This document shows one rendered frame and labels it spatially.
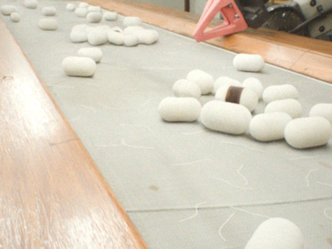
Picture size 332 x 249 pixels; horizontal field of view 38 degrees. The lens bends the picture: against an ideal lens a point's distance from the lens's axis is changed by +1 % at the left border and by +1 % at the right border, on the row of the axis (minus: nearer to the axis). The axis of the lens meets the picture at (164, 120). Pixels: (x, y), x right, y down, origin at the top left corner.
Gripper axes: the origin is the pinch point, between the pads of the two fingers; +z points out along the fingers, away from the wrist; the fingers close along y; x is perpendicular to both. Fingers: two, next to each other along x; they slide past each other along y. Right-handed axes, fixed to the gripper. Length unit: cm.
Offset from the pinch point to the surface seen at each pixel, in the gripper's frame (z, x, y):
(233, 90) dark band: 9.0, -8.5, 33.7
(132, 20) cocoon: 3.1, -1.5, -23.8
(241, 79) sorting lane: 4.7, -2.2, 22.4
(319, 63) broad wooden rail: -3.9, 2.8, 22.3
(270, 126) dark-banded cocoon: 10.3, -9.0, 41.2
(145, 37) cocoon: 6.5, -4.4, -2.2
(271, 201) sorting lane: 14, -11, 48
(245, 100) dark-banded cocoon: 9.0, -7.6, 34.8
